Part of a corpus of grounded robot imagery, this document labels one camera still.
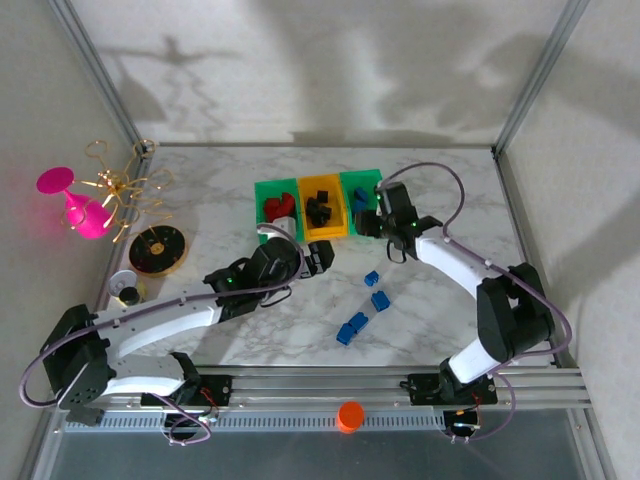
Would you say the black gold-rimmed round base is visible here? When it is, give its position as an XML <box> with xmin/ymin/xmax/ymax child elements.
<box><xmin>128</xmin><ymin>224</ymin><xmax>191</xmax><ymax>279</ymax></box>

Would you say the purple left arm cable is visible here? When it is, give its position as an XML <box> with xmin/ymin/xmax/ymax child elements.
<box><xmin>18</xmin><ymin>222</ymin><xmax>307</xmax><ymax>447</ymax></box>

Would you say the yellow plastic bin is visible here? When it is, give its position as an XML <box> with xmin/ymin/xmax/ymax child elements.
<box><xmin>296</xmin><ymin>173</ymin><xmax>351</xmax><ymax>240</ymax></box>

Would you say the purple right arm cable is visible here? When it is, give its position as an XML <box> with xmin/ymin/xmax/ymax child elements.
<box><xmin>384</xmin><ymin>161</ymin><xmax>574</xmax><ymax>447</ymax></box>

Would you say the aluminium mounting rail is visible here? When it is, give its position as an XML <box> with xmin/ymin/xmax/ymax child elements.
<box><xmin>47</xmin><ymin>366</ymin><xmax>592</xmax><ymax>416</ymax></box>

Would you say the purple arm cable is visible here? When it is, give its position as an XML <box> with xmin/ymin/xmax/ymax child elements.
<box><xmin>18</xmin><ymin>222</ymin><xmax>307</xmax><ymax>447</ymax></box>
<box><xmin>384</xmin><ymin>161</ymin><xmax>574</xmax><ymax>447</ymax></box>

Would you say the green plastic bin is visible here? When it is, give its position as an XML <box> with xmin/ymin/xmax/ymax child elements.
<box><xmin>339</xmin><ymin>168</ymin><xmax>387</xmax><ymax>237</ymax></box>
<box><xmin>253</xmin><ymin>177</ymin><xmax>306</xmax><ymax>237</ymax></box>

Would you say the white-topped tin can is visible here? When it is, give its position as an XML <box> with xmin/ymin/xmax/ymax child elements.
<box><xmin>107</xmin><ymin>269</ymin><xmax>147</xmax><ymax>302</ymax></box>

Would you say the gold wire stand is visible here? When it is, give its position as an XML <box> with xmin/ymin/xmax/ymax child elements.
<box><xmin>59</xmin><ymin>138</ymin><xmax>177</xmax><ymax>246</ymax></box>

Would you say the aluminium frame post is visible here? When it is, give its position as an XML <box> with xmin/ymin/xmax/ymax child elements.
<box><xmin>492</xmin><ymin>0</ymin><xmax>594</xmax><ymax>154</ymax></box>
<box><xmin>47</xmin><ymin>0</ymin><xmax>151</xmax><ymax>154</ymax></box>

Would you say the pink wine glass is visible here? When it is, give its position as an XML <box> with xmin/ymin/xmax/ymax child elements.
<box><xmin>35</xmin><ymin>166</ymin><xmax>114</xmax><ymax>241</ymax></box>

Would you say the thin aluminium table-edge rail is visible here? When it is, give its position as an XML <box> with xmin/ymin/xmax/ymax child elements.
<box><xmin>149</xmin><ymin>141</ymin><xmax>497</xmax><ymax>150</ymax></box>

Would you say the orange round cap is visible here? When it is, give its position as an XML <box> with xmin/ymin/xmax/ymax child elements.
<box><xmin>337</xmin><ymin>400</ymin><xmax>366</xmax><ymax>435</ymax></box>

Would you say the small dark bottle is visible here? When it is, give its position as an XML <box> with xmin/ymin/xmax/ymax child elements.
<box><xmin>118</xmin><ymin>285</ymin><xmax>146</xmax><ymax>307</ymax></box>

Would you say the slotted grey cable duct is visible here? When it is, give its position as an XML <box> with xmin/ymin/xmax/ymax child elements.
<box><xmin>63</xmin><ymin>411</ymin><xmax>447</xmax><ymax>434</ymax></box>

